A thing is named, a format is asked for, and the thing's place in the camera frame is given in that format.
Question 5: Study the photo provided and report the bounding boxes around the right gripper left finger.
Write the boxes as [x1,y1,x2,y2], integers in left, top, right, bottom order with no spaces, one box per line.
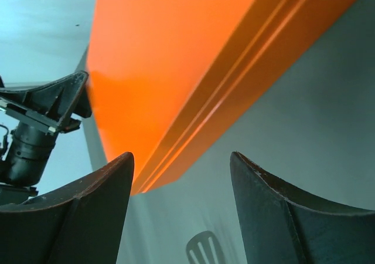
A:
[1,152,134,263]

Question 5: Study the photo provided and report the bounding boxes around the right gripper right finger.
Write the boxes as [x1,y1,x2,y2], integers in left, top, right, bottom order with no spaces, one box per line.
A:
[230,152,374,263]

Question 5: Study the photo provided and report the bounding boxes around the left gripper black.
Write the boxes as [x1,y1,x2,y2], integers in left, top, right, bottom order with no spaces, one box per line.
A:
[1,71,91,187]

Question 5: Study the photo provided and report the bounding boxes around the orange compartment box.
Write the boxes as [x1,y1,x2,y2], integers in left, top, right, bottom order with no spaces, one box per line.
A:
[132,0,356,194]

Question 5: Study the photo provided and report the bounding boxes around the orange box lid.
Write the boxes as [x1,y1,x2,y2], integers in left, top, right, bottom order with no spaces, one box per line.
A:
[87,0,273,171]

